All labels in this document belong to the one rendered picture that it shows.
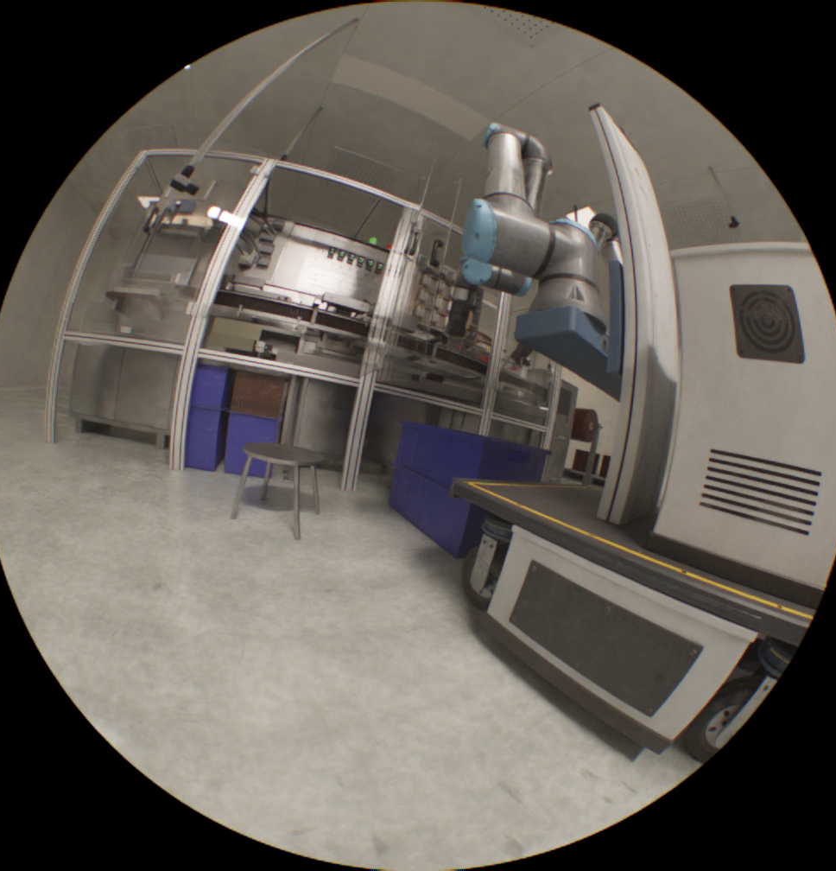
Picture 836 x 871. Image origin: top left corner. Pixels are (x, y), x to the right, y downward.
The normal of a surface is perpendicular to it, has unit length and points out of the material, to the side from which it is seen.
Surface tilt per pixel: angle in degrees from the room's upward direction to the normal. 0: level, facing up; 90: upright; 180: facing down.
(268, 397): 90
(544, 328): 90
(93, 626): 0
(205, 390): 90
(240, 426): 90
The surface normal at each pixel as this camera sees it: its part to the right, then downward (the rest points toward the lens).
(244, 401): 0.47, 0.14
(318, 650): 0.19, -0.98
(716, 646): -0.86, -0.14
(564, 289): -0.44, -0.39
